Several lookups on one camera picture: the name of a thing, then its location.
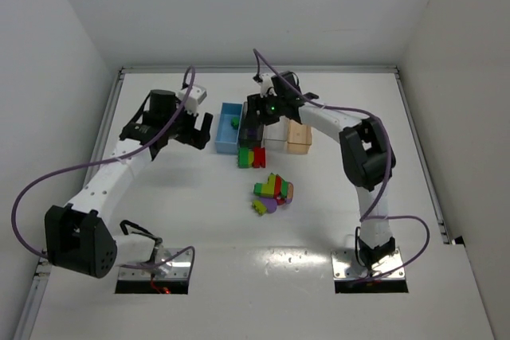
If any blue container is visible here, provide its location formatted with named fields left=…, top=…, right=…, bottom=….
left=214, top=103, right=243, bottom=154

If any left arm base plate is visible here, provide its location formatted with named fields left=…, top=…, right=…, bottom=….
left=117, top=246, right=196, bottom=294

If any lime green lego stack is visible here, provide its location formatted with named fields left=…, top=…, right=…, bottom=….
left=252, top=173, right=294, bottom=216

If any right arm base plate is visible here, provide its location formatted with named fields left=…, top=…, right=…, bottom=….
left=331, top=246, right=406, bottom=283

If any green red lego stack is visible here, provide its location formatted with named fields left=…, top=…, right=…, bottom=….
left=237, top=147, right=266, bottom=169

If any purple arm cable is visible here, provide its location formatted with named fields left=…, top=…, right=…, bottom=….
left=253, top=48, right=431, bottom=283
left=10, top=65, right=197, bottom=273

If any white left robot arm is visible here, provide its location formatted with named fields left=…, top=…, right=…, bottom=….
left=45, top=85, right=213, bottom=279

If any smoky grey container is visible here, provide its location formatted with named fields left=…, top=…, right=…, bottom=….
left=238, top=101, right=264, bottom=149

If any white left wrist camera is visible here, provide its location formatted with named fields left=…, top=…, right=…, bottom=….
left=178, top=85, right=207, bottom=115

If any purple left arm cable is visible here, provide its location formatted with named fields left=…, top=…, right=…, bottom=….
left=10, top=65, right=197, bottom=273

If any amber transparent container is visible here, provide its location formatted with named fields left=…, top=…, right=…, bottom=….
left=287, top=120, right=312, bottom=155

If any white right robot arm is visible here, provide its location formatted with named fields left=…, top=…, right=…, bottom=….
left=245, top=71, right=396, bottom=269

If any small green lego brick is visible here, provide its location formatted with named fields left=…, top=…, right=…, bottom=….
left=231, top=118, right=240, bottom=129

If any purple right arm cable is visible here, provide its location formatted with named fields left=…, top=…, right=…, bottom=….
left=253, top=48, right=431, bottom=283

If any clear transparent container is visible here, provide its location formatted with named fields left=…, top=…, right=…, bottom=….
left=263, top=120, right=288, bottom=152

